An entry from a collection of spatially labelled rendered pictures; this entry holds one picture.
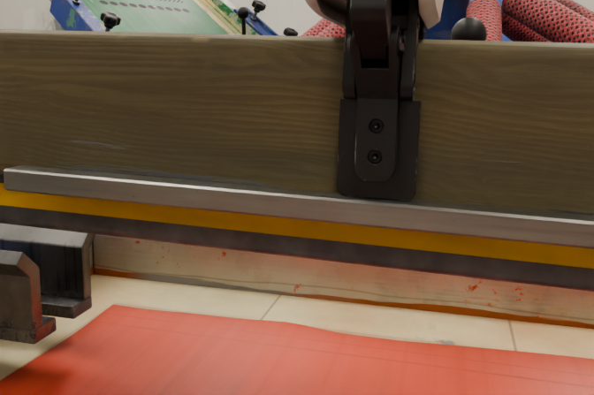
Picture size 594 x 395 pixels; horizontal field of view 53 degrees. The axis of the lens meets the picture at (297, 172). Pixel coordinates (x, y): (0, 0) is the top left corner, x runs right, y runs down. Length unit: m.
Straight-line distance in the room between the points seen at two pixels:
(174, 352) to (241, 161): 0.16
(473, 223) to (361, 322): 0.20
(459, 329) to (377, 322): 0.05
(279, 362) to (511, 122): 0.20
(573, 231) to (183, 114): 0.17
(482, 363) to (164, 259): 0.25
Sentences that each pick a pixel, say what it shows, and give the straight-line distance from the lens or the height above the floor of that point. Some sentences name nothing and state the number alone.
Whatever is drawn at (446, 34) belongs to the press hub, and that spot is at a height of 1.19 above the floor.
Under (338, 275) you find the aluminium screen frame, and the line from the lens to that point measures 0.45.
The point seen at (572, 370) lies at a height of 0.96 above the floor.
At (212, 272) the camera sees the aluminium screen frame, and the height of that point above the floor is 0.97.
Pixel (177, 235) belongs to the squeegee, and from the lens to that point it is 0.30.
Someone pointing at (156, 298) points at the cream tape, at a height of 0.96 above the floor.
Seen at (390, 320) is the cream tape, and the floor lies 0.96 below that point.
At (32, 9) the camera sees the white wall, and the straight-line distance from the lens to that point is 5.58.
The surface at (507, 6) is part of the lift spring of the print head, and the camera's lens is 0.97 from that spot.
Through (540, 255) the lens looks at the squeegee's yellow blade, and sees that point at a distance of 0.27.
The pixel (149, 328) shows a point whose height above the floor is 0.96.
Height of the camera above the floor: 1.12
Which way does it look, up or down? 9 degrees down
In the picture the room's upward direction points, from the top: 1 degrees clockwise
